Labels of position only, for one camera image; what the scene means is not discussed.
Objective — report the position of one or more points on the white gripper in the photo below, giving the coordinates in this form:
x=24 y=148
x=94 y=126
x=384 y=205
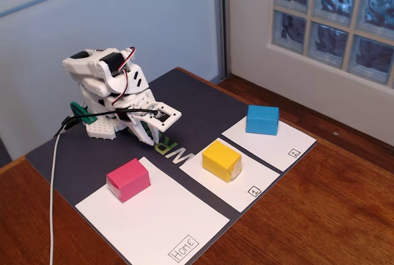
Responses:
x=139 y=128

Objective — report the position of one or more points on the yellow paper box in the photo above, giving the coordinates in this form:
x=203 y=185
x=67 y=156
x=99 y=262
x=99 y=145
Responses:
x=220 y=157

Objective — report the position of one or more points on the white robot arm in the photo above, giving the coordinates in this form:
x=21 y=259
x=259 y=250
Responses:
x=89 y=71

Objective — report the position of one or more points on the pink-red paper box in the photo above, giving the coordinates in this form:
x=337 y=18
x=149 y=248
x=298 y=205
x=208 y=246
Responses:
x=129 y=178

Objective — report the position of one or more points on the blue paper box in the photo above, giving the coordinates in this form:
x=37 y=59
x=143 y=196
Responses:
x=261 y=120

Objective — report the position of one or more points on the black mat with WROB print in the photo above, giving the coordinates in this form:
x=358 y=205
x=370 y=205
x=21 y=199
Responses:
x=92 y=160

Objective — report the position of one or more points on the green clamp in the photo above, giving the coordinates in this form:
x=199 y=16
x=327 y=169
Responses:
x=81 y=112

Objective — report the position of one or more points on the white paper sheet marked HOME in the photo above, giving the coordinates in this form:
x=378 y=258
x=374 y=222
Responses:
x=160 y=215

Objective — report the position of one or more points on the white paper sheet marked 1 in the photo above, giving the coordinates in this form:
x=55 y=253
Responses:
x=255 y=178

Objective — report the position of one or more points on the white paper sheet marked 2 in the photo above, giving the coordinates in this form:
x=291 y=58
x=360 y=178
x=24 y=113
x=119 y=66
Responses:
x=292 y=141

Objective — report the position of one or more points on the glass block window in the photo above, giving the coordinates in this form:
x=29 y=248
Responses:
x=335 y=15

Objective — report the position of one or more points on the wrist camera on white mount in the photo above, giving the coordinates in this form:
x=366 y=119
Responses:
x=164 y=117

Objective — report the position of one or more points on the grey metal frame post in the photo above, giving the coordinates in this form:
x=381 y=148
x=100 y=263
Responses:
x=222 y=21

